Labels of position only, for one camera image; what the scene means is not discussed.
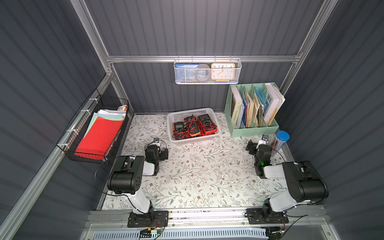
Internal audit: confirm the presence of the red multimeter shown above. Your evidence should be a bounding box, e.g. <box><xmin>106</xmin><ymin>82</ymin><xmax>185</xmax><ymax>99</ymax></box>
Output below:
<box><xmin>198</xmin><ymin>114</ymin><xmax>218</xmax><ymax>136</ymax></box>

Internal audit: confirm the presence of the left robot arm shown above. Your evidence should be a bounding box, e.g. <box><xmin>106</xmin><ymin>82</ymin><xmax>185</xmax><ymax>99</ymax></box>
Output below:
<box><xmin>107</xmin><ymin>138</ymin><xmax>169</xmax><ymax>221</ymax></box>

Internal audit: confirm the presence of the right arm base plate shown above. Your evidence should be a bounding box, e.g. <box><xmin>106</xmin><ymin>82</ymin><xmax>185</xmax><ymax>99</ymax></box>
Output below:
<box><xmin>245</xmin><ymin>208</ymin><xmax>289</xmax><ymax>225</ymax></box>

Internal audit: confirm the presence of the red paper folder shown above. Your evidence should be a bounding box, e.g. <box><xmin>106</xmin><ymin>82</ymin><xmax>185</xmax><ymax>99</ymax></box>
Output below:
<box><xmin>75</xmin><ymin>113</ymin><xmax>124</xmax><ymax>160</ymax></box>

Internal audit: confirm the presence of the blue lid clear jar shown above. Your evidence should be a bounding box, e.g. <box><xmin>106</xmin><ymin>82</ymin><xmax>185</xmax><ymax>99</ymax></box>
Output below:
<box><xmin>271</xmin><ymin>131</ymin><xmax>290</xmax><ymax>152</ymax></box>

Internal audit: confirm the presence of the black wire side basket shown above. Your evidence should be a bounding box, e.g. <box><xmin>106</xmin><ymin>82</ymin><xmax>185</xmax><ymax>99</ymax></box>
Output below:
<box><xmin>57</xmin><ymin>91</ymin><xmax>130</xmax><ymax>163</ymax></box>

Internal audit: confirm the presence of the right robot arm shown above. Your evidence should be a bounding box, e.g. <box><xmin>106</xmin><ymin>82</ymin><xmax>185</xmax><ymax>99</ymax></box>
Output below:
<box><xmin>246</xmin><ymin>140</ymin><xmax>329</xmax><ymax>220</ymax></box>

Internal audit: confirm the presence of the orange multimeter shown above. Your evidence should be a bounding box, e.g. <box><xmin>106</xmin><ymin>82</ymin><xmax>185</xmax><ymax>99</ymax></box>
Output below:
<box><xmin>186</xmin><ymin>120</ymin><xmax>201</xmax><ymax>138</ymax></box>
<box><xmin>173</xmin><ymin>122</ymin><xmax>187</xmax><ymax>140</ymax></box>

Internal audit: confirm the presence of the white wire wall basket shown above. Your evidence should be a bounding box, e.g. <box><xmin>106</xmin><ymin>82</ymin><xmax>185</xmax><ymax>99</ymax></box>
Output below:
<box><xmin>174</xmin><ymin>57</ymin><xmax>242</xmax><ymax>85</ymax></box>

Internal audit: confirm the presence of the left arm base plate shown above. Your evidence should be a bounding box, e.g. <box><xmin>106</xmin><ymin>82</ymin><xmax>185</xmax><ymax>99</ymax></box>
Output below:
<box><xmin>127</xmin><ymin>211</ymin><xmax>169</xmax><ymax>228</ymax></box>

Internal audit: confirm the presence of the white book in organizer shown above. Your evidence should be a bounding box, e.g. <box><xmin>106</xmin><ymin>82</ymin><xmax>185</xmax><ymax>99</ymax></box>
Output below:
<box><xmin>264</xmin><ymin>83</ymin><xmax>286</xmax><ymax>126</ymax></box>

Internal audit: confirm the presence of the yellow white alarm clock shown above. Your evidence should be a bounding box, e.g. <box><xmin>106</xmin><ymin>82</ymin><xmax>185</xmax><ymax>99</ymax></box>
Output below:
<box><xmin>211</xmin><ymin>63</ymin><xmax>236</xmax><ymax>82</ymax></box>

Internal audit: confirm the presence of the white plastic perforated basket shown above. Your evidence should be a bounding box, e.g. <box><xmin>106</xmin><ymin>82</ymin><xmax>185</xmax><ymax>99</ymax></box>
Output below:
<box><xmin>167</xmin><ymin>108</ymin><xmax>222</xmax><ymax>145</ymax></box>

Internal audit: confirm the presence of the grey tape roll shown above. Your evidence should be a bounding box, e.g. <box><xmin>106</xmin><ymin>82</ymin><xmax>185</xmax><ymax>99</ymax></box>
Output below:
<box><xmin>195</xmin><ymin>64</ymin><xmax>211</xmax><ymax>83</ymax></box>

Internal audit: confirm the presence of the green desk file organizer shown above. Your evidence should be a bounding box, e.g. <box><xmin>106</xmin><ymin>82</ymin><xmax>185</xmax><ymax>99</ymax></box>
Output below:
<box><xmin>225</xmin><ymin>83</ymin><xmax>279</xmax><ymax>138</ymax></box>

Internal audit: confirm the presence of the blue box in wall basket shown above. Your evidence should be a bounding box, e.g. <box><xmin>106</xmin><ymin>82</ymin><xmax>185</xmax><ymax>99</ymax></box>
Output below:
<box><xmin>174</xmin><ymin>63</ymin><xmax>199</xmax><ymax>84</ymax></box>

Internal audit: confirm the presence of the small black multimeter back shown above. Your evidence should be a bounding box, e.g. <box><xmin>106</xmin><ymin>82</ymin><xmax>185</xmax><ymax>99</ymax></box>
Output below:
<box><xmin>184</xmin><ymin>116</ymin><xmax>196</xmax><ymax>122</ymax></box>

